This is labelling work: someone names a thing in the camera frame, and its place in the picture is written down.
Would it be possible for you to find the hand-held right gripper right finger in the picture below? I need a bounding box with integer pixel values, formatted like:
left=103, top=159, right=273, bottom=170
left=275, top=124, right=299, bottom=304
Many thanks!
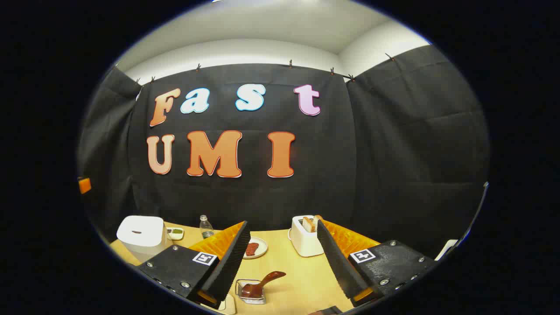
left=316, top=220, right=438, bottom=307

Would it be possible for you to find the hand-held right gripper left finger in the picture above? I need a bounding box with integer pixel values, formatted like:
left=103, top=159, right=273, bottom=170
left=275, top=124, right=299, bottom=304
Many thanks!
left=137, top=220, right=251, bottom=309

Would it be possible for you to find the brown wooden spoon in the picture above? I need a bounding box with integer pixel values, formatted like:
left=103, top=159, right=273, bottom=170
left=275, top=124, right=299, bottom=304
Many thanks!
left=241, top=271, right=287, bottom=299

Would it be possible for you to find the metal wire chopstick holder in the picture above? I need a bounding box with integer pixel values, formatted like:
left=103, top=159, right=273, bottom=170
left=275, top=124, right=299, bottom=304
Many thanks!
left=235, top=279, right=267, bottom=305

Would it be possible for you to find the white rice cooker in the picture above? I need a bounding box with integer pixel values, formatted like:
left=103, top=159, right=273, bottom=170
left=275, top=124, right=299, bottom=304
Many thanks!
left=116, top=215, right=173, bottom=263

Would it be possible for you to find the clear plastic rice container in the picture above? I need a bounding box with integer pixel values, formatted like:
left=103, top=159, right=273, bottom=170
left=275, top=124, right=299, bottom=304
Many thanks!
left=206, top=294, right=237, bottom=315

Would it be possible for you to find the white oval plate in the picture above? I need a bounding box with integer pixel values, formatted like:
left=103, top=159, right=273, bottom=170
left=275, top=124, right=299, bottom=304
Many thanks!
left=242, top=236, right=268, bottom=259

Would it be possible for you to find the clear plastic water bottle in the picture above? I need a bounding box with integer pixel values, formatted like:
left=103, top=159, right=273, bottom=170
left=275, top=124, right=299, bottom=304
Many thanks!
left=199, top=215, right=214, bottom=239

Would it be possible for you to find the white toaster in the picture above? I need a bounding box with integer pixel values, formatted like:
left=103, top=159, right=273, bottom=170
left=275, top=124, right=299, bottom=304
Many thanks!
left=288, top=215, right=325, bottom=257

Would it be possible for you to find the black backdrop cloth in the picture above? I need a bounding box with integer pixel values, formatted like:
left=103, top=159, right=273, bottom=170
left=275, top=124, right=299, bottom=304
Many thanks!
left=78, top=45, right=490, bottom=263

